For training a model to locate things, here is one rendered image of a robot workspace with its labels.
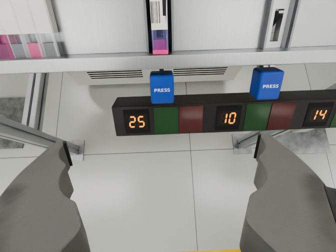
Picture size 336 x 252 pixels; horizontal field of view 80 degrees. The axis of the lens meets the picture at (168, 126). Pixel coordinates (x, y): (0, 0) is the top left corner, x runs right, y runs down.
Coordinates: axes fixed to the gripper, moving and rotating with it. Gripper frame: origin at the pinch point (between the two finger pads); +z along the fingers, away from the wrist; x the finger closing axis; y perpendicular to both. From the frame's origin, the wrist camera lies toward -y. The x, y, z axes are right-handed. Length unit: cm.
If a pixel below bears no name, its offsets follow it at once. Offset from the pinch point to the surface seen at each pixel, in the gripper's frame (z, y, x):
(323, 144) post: 62, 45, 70
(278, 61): 7.7, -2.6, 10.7
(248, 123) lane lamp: 10.8, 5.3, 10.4
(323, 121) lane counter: 10.8, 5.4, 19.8
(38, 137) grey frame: 44, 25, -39
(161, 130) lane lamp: 10.8, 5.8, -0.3
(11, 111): 76, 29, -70
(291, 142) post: 63, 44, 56
